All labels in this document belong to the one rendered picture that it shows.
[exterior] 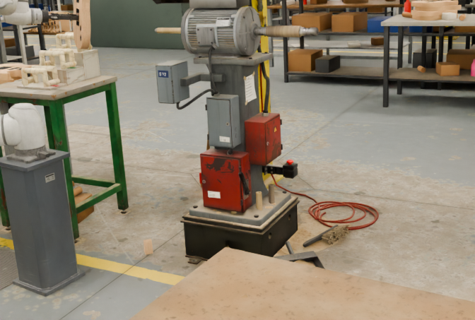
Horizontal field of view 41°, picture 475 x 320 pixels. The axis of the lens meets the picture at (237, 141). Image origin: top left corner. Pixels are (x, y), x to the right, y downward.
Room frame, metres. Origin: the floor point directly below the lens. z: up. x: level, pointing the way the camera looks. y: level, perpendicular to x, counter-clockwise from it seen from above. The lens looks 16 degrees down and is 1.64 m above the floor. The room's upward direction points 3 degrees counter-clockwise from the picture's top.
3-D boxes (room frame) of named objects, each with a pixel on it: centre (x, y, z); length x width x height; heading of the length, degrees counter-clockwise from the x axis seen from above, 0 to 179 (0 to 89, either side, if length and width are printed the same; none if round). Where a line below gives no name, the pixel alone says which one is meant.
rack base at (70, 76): (3.98, 1.09, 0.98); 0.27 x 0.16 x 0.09; 62
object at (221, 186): (3.29, 0.07, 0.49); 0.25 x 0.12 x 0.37; 62
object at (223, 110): (3.30, 0.07, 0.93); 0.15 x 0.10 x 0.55; 62
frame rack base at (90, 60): (4.11, 1.01, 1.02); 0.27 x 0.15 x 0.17; 62
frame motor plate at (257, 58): (3.43, 0.00, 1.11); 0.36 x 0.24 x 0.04; 62
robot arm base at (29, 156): (3.14, 1.04, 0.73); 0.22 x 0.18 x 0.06; 54
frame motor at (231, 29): (3.45, 0.06, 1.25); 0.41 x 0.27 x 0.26; 62
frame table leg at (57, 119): (3.61, 1.03, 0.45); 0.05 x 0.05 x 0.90; 62
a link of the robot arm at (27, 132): (3.15, 1.07, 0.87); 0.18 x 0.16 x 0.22; 101
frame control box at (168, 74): (3.29, 0.25, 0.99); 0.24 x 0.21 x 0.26; 62
